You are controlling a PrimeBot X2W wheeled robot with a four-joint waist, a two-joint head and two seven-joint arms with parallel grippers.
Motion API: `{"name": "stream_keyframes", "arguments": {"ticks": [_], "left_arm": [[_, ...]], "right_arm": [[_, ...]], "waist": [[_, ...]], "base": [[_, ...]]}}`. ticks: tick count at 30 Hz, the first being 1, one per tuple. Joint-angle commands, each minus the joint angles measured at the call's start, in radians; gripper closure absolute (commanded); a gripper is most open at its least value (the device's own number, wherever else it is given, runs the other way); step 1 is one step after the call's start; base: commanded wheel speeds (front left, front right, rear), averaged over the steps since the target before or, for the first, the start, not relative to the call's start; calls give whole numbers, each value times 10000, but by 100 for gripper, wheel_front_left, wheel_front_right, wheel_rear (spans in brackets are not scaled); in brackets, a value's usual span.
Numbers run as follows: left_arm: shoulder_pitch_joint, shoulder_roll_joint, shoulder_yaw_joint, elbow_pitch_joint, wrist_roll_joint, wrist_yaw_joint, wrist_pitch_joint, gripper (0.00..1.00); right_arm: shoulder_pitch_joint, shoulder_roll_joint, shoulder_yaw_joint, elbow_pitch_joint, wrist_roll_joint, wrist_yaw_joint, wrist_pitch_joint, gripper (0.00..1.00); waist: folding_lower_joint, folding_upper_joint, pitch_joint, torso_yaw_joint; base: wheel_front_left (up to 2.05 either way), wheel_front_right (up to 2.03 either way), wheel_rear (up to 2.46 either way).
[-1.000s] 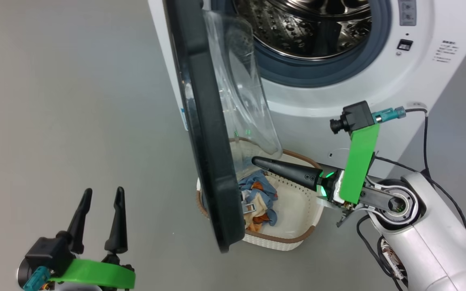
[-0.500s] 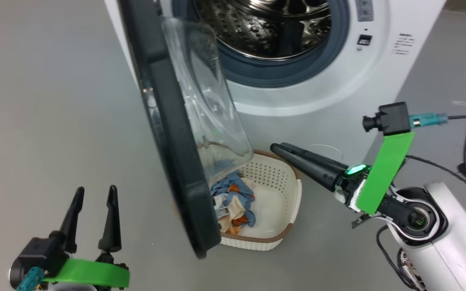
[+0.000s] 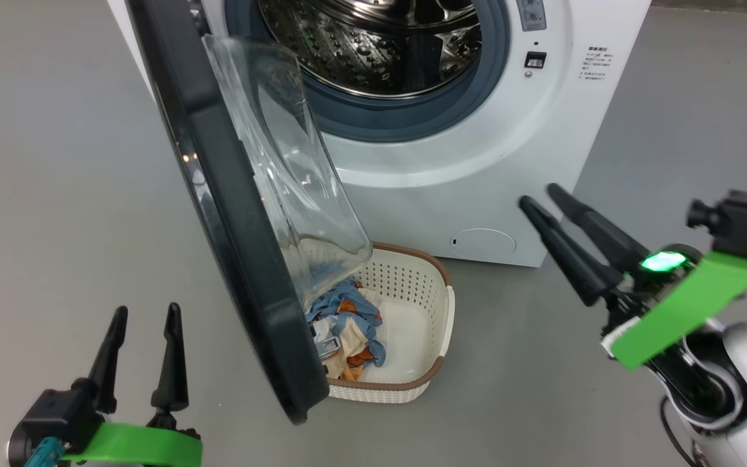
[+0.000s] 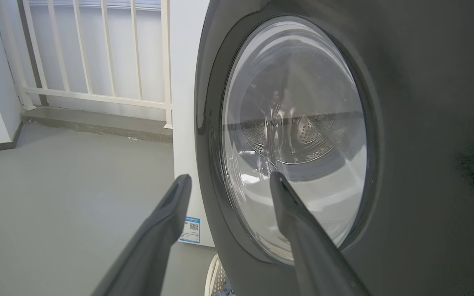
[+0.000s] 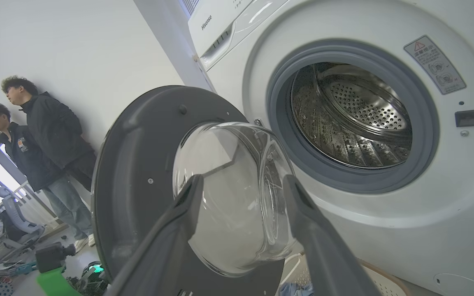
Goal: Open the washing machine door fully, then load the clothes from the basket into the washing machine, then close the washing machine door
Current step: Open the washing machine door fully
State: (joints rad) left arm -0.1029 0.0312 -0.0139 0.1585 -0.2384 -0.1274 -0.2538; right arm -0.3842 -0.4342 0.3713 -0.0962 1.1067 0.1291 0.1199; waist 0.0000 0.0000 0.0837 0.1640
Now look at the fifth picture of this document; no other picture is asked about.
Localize grey office chair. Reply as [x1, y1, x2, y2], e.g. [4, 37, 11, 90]
[0, 187, 46, 251]

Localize white front-load washing machine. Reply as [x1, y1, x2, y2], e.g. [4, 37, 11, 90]
[188, 0, 474, 296]

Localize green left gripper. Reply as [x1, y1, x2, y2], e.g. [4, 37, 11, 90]
[36, 261, 109, 296]

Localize tall person in black jacket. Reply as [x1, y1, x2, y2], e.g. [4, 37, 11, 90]
[1, 76, 98, 192]

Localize blue cartoon print garment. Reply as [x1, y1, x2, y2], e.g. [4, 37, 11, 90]
[279, 282, 314, 296]

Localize round drain filter cover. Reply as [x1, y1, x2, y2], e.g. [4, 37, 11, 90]
[434, 273, 474, 296]

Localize black door latch slot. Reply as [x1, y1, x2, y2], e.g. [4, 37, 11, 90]
[455, 110, 474, 127]

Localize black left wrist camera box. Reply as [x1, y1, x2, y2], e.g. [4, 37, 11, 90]
[35, 243, 76, 273]

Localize short person black jacket jeans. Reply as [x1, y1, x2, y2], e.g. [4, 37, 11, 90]
[0, 103, 96, 252]

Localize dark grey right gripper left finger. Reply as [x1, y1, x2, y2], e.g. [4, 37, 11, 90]
[105, 174, 204, 296]

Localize round dark washer door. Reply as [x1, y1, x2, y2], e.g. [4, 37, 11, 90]
[91, 85, 299, 296]

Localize grey warning sticker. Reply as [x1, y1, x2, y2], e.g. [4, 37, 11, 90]
[404, 35, 467, 95]

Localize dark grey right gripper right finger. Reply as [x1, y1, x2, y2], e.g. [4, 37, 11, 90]
[283, 174, 383, 296]

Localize stainless steel washing machine drum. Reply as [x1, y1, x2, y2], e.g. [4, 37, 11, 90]
[290, 62, 412, 169]

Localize cream perforated basket brown rim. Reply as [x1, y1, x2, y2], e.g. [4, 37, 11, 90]
[278, 254, 410, 296]

